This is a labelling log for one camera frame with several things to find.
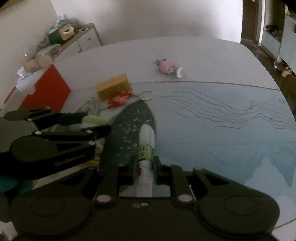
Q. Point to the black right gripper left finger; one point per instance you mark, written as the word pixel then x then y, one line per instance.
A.
pixel 113 178

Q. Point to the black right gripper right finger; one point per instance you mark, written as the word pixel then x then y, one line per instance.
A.
pixel 174 177

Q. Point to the white green glue stick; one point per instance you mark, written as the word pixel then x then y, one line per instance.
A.
pixel 145 177

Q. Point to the yellow rectangular box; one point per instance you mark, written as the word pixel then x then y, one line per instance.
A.
pixel 113 87

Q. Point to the pink doll toy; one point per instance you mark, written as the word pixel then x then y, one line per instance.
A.
pixel 168 67

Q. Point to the red cardboard shoe box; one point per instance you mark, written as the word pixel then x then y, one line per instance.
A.
pixel 45 88

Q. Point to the white cosmetic tube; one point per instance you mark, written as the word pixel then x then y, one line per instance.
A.
pixel 23 74

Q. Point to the brown cardboard box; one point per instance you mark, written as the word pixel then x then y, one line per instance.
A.
pixel 39 63

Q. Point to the blue patterned table mat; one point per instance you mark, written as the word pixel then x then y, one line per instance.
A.
pixel 243 133

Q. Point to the glass vase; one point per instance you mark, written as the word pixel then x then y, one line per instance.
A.
pixel 35 51

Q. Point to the white wooden sideboard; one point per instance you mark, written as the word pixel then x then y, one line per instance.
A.
pixel 79 43

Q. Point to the green tissue box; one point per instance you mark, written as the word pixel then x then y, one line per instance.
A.
pixel 61 35

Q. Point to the white sunglasses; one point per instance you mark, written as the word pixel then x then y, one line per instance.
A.
pixel 83 29

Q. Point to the orange keychain toy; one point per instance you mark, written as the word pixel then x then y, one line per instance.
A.
pixel 121 99

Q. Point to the white blue wall cabinet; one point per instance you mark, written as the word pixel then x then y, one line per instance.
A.
pixel 277 33

